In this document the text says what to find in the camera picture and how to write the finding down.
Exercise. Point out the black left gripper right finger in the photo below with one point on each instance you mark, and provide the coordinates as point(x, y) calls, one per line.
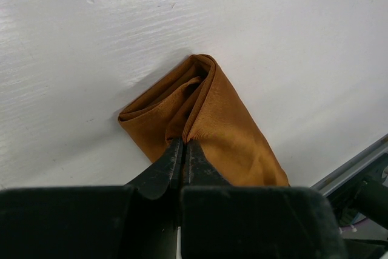
point(222, 221)

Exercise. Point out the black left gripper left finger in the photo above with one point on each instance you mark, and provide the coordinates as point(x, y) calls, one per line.
point(135, 220)

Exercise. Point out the orange brown cloth napkin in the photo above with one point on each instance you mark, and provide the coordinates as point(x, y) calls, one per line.
point(196, 101)

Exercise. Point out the aluminium table frame rail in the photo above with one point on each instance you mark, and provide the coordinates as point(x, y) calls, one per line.
point(350, 169)

